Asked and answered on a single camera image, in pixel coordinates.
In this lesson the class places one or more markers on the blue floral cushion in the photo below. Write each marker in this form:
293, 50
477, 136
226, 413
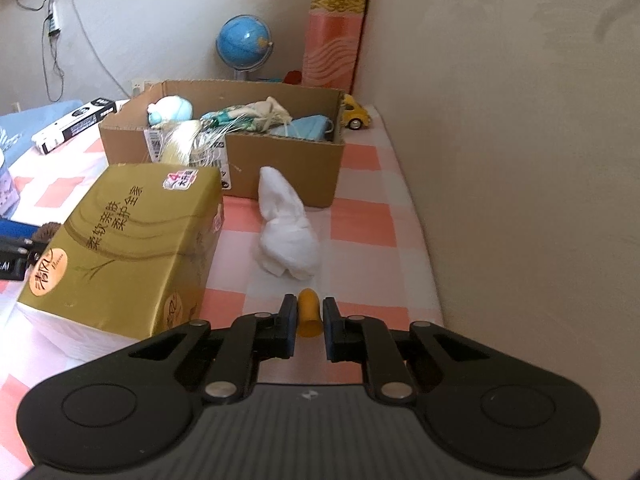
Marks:
18, 128

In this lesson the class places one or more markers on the black white pen box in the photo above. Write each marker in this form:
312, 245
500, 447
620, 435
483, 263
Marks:
66, 128

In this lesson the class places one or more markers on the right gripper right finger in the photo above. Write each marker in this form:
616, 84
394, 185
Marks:
380, 353

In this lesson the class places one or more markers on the white cloth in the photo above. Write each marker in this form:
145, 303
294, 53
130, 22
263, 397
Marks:
287, 242

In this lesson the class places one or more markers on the blue face mask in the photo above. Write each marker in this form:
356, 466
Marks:
313, 128

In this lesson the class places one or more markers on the blue desk globe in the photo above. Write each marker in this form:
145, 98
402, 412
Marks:
244, 44

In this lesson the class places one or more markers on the orange pink curtain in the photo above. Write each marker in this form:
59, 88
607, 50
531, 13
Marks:
332, 43

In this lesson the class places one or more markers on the wall power socket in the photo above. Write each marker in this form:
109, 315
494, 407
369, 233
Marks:
139, 85

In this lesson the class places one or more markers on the wall power adapter with cables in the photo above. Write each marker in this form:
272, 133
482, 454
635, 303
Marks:
52, 73

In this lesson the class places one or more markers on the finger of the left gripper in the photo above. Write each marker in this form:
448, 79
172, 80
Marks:
19, 249

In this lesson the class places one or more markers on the yellow toy car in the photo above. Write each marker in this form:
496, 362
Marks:
354, 116

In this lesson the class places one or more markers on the brown cardboard box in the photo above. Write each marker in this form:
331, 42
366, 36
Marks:
311, 167

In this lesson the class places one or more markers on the brown hair scrunchie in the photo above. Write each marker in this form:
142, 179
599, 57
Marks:
45, 233

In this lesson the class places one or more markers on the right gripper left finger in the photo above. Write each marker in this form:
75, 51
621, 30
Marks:
240, 349

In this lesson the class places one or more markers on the blonde fibre tassel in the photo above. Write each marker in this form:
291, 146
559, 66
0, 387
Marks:
194, 143

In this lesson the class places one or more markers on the small yellow soft object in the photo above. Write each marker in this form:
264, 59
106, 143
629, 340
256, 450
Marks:
309, 323

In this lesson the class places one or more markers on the blue white round plush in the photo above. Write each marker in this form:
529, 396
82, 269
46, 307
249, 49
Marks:
169, 109

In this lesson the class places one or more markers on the cream floral fabric pouch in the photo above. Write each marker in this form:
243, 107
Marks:
257, 117

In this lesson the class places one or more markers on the gold tissue pack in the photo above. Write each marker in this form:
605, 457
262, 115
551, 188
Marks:
130, 262

